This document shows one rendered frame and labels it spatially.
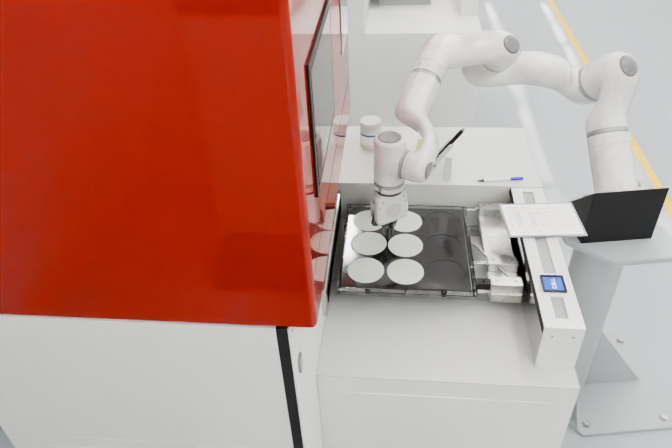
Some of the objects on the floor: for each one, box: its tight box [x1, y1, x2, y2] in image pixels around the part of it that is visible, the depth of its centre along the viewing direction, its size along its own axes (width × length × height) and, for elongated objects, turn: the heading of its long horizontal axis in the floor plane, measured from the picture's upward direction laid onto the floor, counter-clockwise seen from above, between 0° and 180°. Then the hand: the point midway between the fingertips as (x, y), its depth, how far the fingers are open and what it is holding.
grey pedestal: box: [561, 196, 672, 437], centre depth 211 cm, size 51×44×82 cm
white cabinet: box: [317, 376, 579, 448], centre depth 205 cm, size 64×96×82 cm, turn 178°
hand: (388, 230), depth 173 cm, fingers closed
